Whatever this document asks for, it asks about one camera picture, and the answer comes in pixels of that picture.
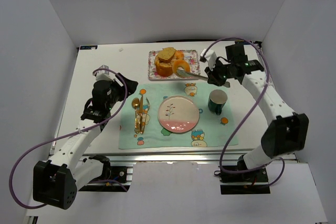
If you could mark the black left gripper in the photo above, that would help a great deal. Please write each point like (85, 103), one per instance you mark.
(125, 85)

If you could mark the gold knife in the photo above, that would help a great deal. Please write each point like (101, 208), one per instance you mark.
(141, 124)

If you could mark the mint cartoon placemat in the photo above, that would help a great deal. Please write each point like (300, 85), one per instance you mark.
(211, 130)

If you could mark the blue corner label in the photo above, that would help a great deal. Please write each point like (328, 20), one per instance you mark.
(243, 42)
(88, 47)

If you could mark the sliced herb bread piece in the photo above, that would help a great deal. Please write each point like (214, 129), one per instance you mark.
(166, 54)

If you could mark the floral rectangular tray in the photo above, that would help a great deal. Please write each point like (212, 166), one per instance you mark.
(190, 56)

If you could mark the pink white ceramic plate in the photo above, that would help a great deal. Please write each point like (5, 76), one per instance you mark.
(178, 114)

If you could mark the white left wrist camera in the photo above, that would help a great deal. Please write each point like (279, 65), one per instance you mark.
(102, 74)

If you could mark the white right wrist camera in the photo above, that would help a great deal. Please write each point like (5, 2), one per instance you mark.
(208, 56)

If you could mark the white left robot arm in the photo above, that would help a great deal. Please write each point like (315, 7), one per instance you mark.
(57, 180)

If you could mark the small round bun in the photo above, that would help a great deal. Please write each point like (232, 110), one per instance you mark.
(179, 55)

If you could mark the dark green mug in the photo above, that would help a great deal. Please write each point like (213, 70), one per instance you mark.
(216, 101)

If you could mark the gold spoon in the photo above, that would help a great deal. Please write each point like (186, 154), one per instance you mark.
(135, 104)

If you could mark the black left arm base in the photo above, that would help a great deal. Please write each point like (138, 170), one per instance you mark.
(113, 178)

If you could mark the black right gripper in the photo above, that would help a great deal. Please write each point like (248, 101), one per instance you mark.
(214, 74)

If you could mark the metal serving tongs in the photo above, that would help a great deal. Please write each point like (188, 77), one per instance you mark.
(184, 74)

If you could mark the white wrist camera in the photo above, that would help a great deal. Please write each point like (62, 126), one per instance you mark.
(102, 74)
(208, 56)

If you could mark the blue left corner label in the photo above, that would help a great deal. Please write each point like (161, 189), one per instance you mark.
(88, 47)

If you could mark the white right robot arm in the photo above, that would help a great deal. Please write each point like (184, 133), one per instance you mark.
(287, 130)

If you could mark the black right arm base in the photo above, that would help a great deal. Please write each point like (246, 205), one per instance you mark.
(255, 182)

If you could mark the blue right corner label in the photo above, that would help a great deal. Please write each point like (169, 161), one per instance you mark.
(243, 42)

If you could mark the orange glazed donut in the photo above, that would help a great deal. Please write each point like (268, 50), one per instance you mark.
(180, 65)

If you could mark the large sugared bread loaf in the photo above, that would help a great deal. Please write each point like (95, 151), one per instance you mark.
(164, 69)

